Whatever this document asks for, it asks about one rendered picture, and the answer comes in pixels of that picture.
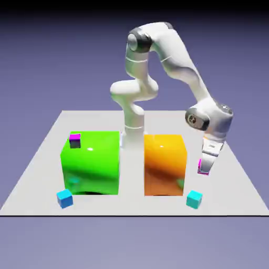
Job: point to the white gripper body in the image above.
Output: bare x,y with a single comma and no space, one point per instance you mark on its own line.
208,161

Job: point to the small magenta cube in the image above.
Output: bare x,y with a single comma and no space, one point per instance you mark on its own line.
75,139
199,166

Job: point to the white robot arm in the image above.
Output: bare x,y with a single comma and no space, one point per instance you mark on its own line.
178,61

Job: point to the small cyan cube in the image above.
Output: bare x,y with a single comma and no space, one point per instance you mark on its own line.
194,199

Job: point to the small blue cube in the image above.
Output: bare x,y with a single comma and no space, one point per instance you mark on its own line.
64,198

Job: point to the large orange box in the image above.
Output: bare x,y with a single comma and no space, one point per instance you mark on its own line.
165,164

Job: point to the large green box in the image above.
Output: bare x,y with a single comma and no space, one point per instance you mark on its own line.
90,164

